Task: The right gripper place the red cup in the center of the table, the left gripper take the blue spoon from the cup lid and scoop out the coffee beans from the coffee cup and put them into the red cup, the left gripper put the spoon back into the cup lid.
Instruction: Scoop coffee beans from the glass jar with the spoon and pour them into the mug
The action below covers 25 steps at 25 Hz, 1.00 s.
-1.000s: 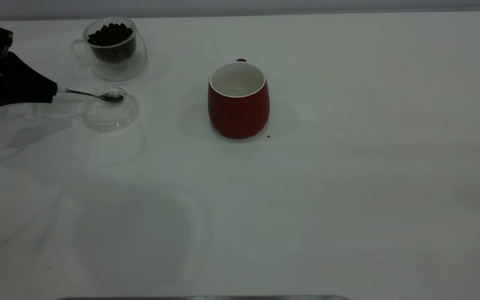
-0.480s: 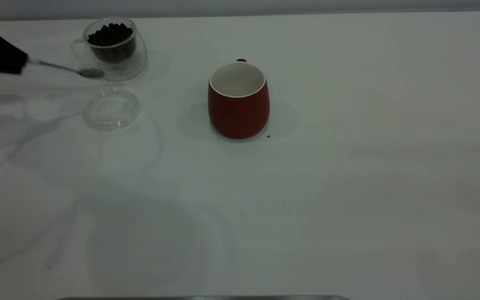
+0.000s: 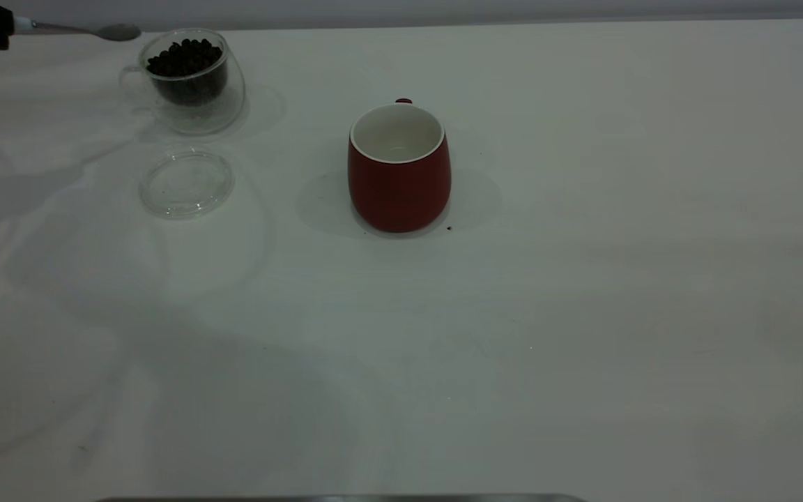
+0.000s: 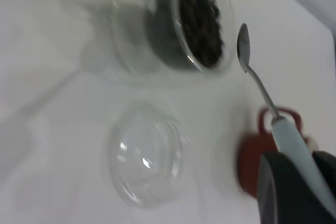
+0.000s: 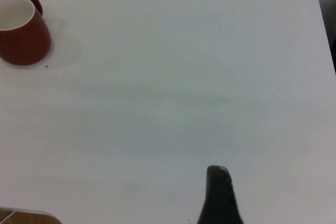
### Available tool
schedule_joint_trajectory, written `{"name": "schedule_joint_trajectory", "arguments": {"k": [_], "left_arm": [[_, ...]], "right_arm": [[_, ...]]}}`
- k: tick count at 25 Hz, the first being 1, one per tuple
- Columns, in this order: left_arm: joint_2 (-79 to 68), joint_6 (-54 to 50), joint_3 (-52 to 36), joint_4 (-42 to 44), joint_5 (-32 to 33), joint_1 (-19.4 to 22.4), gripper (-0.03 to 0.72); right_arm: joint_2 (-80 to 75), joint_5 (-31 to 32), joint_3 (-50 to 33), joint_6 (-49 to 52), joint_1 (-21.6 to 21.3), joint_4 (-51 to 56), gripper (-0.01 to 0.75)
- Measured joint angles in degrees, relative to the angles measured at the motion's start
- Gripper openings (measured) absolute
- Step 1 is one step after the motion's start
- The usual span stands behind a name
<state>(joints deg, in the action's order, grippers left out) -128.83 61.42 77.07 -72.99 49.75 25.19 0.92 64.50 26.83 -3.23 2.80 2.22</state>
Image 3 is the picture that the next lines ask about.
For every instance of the red ceramic mug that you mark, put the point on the red ceramic mug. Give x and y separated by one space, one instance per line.
399 192

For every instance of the coffee beans in glass cup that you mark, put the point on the coffee beans in glass cup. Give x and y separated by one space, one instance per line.
185 63

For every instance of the clear double-wall glass cup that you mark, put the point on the clear double-wall glass cup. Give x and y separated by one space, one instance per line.
199 118

